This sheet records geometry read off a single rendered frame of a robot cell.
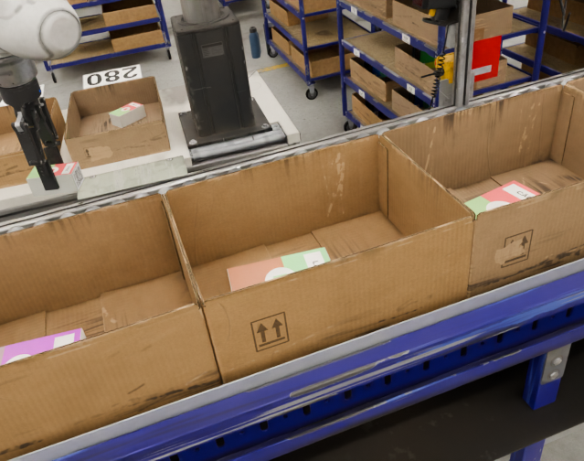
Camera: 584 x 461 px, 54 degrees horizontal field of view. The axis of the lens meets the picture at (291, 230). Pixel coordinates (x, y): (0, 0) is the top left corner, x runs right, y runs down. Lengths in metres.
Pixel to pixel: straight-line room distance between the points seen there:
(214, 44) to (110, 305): 0.90
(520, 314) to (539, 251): 0.11
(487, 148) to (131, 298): 0.72
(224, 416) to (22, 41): 0.68
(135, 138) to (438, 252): 1.12
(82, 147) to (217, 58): 0.46
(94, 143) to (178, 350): 1.07
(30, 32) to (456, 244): 0.74
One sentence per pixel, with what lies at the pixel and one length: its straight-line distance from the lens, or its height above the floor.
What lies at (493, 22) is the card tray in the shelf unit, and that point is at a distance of 2.44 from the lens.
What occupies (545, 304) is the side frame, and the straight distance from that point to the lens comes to 0.92.
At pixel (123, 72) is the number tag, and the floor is 0.86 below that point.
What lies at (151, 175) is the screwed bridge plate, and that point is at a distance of 1.66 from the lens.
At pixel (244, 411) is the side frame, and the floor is 0.91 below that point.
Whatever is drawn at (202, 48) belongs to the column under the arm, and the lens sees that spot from 1.69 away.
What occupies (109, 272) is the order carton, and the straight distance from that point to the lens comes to 1.03.
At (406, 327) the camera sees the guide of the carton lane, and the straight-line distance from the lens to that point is 0.85.
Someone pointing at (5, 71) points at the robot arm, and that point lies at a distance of 1.25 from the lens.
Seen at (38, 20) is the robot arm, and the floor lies 1.30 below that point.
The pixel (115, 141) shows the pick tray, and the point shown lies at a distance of 1.75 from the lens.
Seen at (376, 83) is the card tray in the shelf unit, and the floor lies 0.41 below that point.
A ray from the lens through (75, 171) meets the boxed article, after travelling 1.35.
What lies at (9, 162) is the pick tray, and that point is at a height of 0.82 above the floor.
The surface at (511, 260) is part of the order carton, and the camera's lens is 0.93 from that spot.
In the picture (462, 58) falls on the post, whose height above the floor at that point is 0.90.
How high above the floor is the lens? 1.53
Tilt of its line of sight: 36 degrees down
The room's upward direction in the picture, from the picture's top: 8 degrees counter-clockwise
